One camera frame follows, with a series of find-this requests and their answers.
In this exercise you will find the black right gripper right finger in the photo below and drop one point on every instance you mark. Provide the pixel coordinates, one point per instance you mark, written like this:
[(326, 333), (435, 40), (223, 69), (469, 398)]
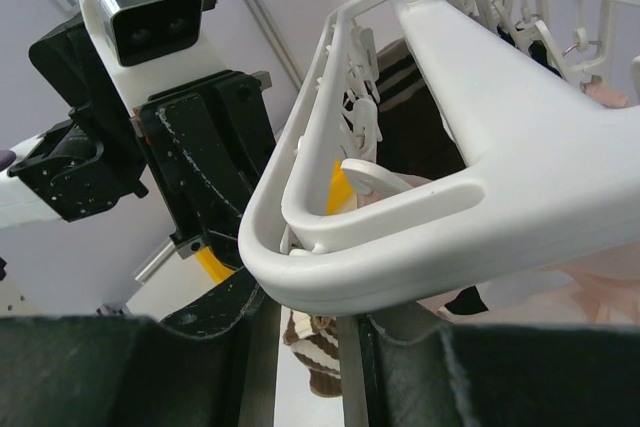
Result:
[(445, 374)]

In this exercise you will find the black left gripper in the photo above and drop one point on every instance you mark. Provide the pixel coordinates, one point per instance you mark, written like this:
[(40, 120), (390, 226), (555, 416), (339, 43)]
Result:
[(206, 144)]

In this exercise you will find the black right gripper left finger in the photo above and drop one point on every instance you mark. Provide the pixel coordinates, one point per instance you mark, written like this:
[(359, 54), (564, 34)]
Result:
[(110, 371)]

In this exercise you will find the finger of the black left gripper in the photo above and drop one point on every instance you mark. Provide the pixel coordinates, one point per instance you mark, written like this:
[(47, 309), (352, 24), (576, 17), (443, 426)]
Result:
[(219, 310)]

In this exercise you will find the brown white striped sock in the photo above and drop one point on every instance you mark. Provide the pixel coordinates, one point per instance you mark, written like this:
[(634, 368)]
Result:
[(313, 340)]

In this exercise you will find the pink sheer sock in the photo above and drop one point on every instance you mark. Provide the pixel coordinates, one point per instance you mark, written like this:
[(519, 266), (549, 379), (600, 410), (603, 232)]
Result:
[(575, 287)]

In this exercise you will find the white plastic clip hanger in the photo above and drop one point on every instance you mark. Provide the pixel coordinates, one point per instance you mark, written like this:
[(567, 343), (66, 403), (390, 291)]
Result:
[(402, 248)]

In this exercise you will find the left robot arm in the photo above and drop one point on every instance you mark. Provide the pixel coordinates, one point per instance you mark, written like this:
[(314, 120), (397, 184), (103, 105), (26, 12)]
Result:
[(205, 138)]

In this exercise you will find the yellow plastic tray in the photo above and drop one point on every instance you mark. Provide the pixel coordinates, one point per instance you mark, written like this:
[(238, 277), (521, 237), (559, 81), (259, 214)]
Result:
[(340, 194)]

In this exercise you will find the dark brown hanging sock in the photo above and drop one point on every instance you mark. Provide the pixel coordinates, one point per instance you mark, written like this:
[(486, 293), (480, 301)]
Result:
[(414, 140)]

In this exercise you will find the black hanging sock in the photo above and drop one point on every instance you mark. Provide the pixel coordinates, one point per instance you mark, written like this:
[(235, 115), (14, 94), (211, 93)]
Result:
[(537, 51)]

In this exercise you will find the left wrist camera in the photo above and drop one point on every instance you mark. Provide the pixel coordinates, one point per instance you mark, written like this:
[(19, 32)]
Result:
[(150, 46)]

